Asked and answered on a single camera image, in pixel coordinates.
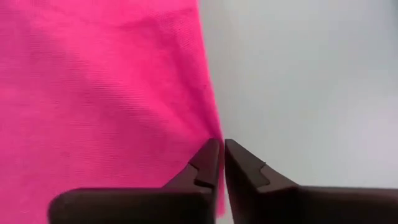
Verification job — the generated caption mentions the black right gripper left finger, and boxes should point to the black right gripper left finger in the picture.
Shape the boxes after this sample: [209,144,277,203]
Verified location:
[48,138,222,224]

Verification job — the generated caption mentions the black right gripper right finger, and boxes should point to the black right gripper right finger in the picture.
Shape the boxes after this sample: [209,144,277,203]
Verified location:
[224,139,398,224]

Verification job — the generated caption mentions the pink towel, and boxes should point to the pink towel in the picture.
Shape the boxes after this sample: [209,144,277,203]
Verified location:
[0,0,226,224]

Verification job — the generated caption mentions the green table mat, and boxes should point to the green table mat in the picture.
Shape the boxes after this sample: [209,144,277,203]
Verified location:
[198,0,398,224]

